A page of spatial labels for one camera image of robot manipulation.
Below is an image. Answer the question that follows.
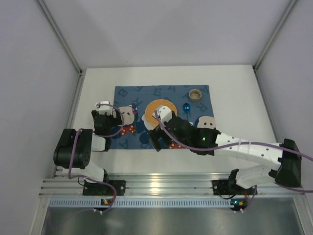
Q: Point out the small beige cup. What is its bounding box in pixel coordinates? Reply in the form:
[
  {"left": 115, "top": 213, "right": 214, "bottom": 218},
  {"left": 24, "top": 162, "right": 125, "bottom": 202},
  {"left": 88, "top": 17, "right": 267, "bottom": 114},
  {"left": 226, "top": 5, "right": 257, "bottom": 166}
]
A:
[{"left": 189, "top": 89, "right": 202, "bottom": 103}]

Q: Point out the left aluminium frame post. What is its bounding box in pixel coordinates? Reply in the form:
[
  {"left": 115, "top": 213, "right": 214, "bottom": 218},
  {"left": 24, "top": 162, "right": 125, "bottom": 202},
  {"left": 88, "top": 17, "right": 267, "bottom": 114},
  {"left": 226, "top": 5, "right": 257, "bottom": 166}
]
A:
[{"left": 36, "top": 0, "right": 85, "bottom": 76}]

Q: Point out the aluminium frame post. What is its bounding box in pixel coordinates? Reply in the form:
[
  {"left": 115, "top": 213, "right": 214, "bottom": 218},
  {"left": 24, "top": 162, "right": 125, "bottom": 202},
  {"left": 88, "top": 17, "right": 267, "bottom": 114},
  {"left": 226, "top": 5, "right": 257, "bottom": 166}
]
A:
[
  {"left": 252, "top": 0, "right": 299, "bottom": 73},
  {"left": 36, "top": 0, "right": 85, "bottom": 76}
]

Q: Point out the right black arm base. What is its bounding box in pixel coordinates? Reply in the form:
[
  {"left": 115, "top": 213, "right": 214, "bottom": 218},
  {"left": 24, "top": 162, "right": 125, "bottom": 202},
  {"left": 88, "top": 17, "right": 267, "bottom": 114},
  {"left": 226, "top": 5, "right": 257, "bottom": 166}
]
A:
[{"left": 211, "top": 179, "right": 255, "bottom": 196}]

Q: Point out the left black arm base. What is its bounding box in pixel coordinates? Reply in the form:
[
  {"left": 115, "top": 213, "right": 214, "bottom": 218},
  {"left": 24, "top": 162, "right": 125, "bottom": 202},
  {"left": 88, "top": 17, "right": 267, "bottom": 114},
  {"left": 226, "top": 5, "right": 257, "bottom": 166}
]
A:
[{"left": 77, "top": 177, "right": 126, "bottom": 196}]

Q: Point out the iridescent purple fork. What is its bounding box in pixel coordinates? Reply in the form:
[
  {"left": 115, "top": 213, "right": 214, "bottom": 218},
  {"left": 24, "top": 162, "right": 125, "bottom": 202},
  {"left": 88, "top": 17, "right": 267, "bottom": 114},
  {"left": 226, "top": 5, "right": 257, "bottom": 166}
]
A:
[{"left": 132, "top": 102, "right": 137, "bottom": 132}]

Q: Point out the aluminium mounting rail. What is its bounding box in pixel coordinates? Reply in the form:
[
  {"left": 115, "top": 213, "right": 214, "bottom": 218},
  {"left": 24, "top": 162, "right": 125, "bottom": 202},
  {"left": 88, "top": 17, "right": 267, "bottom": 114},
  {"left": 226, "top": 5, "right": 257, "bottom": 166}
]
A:
[{"left": 38, "top": 172, "right": 306, "bottom": 197}]

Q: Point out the right aluminium frame post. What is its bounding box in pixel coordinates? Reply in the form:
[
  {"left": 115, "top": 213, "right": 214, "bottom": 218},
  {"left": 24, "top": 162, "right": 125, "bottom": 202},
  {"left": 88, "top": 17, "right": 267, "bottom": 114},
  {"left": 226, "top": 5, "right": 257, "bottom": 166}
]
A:
[{"left": 252, "top": 0, "right": 299, "bottom": 73}]

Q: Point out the round woven wicker plate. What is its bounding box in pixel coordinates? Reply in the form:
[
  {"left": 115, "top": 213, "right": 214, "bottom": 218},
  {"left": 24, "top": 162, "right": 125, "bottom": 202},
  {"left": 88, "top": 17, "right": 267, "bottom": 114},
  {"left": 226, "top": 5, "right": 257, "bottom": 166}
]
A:
[{"left": 145, "top": 99, "right": 178, "bottom": 126}]

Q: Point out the blue bear placemat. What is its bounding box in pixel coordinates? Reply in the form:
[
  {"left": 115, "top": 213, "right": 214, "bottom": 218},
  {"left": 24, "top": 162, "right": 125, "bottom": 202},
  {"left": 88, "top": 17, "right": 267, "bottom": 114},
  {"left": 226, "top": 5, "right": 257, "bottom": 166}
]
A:
[{"left": 111, "top": 85, "right": 216, "bottom": 150}]

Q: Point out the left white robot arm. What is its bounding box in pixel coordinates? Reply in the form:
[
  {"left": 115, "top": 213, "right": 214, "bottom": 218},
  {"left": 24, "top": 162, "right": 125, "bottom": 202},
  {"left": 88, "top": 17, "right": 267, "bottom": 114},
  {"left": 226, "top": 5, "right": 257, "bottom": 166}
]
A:
[{"left": 53, "top": 101, "right": 125, "bottom": 185}]

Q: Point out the iridescent blue spoon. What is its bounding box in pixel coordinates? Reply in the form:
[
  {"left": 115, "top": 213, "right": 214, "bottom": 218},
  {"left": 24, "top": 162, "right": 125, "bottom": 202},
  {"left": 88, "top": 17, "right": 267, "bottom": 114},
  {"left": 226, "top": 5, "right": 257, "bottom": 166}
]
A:
[{"left": 183, "top": 103, "right": 190, "bottom": 121}]

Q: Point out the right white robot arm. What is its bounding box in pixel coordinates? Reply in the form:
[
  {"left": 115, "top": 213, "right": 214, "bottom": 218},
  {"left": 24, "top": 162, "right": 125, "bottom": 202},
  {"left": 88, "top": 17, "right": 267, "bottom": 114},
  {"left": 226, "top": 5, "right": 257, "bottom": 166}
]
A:
[{"left": 149, "top": 105, "right": 302, "bottom": 189}]

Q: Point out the slotted grey cable duct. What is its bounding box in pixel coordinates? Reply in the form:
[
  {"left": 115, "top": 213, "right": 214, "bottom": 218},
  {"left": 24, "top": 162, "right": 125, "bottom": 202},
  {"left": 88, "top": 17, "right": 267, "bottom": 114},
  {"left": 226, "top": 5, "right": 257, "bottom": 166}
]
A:
[{"left": 49, "top": 197, "right": 246, "bottom": 208}]

